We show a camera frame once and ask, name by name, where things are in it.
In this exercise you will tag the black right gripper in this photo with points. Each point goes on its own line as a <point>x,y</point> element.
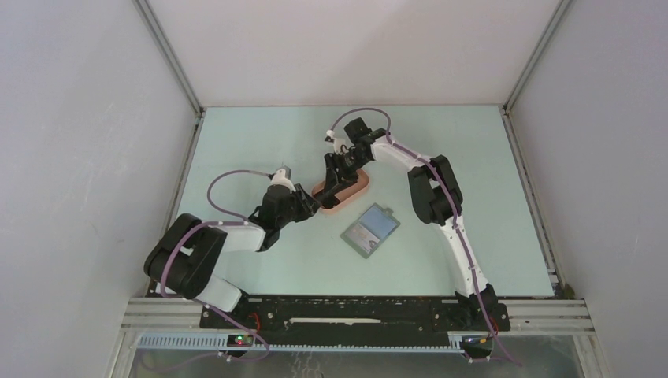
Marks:
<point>333,162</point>

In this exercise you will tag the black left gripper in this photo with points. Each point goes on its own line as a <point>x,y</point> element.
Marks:
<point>307,205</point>

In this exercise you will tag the pink oval tray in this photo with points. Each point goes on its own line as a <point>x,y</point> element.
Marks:
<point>348,195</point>

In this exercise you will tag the silver VIP credit card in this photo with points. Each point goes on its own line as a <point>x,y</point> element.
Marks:
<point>363,238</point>

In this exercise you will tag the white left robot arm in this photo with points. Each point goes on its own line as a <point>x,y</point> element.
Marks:
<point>185,258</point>

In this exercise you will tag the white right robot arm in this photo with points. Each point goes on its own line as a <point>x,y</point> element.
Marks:
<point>435,196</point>

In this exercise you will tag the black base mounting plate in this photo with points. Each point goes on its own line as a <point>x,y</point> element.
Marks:
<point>363,321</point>

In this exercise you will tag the left controller board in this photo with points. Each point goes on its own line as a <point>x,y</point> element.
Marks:
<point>243,341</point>

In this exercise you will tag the controller board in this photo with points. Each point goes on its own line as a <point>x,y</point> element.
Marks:
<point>475,341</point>
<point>243,341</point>

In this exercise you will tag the right controller board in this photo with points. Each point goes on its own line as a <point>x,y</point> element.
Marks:
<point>475,341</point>

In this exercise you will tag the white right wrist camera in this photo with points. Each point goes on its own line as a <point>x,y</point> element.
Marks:
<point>338,145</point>

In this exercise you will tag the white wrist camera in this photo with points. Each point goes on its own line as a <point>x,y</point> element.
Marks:
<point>282,177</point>
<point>338,145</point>

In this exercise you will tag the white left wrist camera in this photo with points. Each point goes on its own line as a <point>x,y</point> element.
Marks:
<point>282,177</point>

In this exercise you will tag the aluminium frame rail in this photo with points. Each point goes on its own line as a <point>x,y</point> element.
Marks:
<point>172,323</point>

